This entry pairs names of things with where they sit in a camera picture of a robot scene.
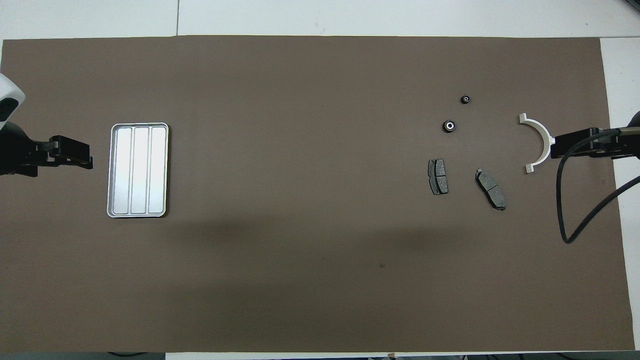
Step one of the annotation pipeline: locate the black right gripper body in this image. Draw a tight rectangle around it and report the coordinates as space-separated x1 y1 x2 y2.
599 111 640 161

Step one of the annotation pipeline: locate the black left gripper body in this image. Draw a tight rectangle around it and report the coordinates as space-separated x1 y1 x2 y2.
0 122 53 177

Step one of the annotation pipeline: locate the silver metal tray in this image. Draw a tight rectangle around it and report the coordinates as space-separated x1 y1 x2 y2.
106 122 170 219

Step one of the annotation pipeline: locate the dark grey brake pad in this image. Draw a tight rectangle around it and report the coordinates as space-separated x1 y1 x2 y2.
475 168 507 211
427 158 449 196

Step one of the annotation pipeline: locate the brown table mat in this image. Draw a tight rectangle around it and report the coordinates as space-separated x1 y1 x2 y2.
0 35 636 353

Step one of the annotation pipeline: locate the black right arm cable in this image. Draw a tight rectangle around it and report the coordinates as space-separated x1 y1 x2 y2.
559 127 640 245

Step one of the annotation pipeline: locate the white semicircular bracket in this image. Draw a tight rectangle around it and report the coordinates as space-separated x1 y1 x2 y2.
518 113 556 175

